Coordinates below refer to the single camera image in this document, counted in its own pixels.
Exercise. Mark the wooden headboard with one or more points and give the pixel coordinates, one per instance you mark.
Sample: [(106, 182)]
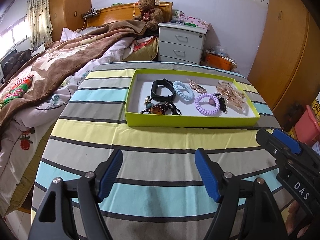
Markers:
[(124, 12)]

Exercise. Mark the red green striped cushion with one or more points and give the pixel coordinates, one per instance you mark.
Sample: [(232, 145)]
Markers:
[(19, 88)]

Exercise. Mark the black hair tie pink ball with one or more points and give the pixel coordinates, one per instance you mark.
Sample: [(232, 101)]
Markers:
[(222, 102)]

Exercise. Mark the brown fleece blanket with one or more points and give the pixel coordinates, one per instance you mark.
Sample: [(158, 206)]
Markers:
[(62, 59)]

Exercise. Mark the black smart band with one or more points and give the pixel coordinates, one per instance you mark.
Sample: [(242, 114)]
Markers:
[(160, 86)]

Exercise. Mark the green shallow box tray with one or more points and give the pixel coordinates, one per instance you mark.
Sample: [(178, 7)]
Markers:
[(141, 85)]

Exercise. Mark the wooden wardrobe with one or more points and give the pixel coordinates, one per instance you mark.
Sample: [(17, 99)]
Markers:
[(286, 68)]

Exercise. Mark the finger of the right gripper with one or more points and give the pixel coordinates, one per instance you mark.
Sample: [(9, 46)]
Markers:
[(287, 140), (270, 143)]

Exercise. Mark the striped tablecloth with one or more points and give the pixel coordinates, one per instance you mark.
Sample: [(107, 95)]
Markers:
[(158, 193)]

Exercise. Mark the rose gold hair clip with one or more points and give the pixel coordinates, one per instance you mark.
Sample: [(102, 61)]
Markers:
[(196, 87)]

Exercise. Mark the floral white quilt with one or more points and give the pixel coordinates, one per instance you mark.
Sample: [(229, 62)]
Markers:
[(23, 143)]

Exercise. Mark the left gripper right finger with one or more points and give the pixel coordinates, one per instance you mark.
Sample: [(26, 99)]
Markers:
[(262, 218)]

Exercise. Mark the white three-drawer nightstand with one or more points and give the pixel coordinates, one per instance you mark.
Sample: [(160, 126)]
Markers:
[(180, 43)]

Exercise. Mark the brown teddy bear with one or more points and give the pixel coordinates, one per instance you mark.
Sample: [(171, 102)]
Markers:
[(150, 13)]

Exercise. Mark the right hand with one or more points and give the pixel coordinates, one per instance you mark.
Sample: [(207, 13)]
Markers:
[(291, 221)]

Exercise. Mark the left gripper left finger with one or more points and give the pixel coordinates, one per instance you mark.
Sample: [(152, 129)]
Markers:
[(55, 218)]

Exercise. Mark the rose gold hair claw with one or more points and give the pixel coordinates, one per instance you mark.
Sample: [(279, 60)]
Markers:
[(232, 96)]

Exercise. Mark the patterned curtain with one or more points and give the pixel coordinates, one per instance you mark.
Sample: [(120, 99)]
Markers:
[(39, 21)]

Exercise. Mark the orange storage bin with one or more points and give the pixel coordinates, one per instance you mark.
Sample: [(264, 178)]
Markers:
[(220, 62)]

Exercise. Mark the pink flat box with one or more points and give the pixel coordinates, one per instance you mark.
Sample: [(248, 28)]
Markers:
[(196, 22)]

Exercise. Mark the pink plastic bucket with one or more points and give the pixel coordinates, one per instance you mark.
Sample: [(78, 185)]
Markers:
[(307, 127)]

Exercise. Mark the black cord teal bead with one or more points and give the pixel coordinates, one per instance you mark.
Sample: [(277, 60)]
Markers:
[(161, 108)]

